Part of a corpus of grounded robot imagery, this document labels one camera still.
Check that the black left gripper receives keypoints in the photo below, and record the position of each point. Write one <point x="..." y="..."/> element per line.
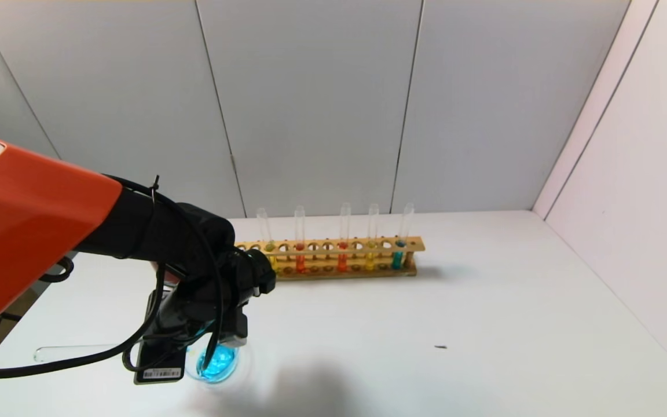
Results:
<point x="160" y="366"/>

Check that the blue liquid glass test tube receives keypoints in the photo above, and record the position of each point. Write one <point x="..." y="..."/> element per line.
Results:
<point x="79" y="353"/>
<point x="396" y="260"/>

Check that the yellow liquid glass test tube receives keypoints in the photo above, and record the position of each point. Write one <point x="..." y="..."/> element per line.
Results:
<point x="270" y="247"/>
<point x="370" y="260"/>

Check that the orange and black left arm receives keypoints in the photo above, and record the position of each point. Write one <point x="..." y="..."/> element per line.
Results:
<point x="21" y="231"/>

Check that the orange liquid glass test tube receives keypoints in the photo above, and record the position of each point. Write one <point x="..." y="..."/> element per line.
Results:
<point x="300" y="263"/>
<point x="342" y="263"/>

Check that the wooden test tube rack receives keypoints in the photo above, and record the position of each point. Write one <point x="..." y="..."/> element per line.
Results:
<point x="333" y="275"/>

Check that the clear glass dish with spout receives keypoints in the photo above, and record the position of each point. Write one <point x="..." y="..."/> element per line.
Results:
<point x="220" y="365"/>

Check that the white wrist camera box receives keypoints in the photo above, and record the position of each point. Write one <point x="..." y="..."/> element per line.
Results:
<point x="234" y="333"/>

